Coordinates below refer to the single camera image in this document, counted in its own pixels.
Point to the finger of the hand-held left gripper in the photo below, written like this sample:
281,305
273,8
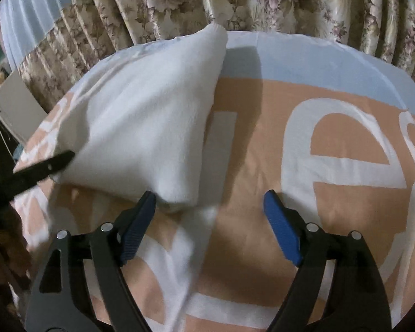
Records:
45,169

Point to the floral curtain with blue top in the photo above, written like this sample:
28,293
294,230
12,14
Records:
262,3

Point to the peach and white printed blanket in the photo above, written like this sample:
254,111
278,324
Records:
269,186

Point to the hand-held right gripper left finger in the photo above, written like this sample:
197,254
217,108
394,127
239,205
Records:
138,228

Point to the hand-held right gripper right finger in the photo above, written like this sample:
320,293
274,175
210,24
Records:
280,224

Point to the white knit sweater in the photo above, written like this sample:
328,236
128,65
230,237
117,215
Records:
138,124

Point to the white board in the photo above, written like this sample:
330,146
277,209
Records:
19,110

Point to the yellow plush toy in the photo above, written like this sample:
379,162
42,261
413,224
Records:
0,79

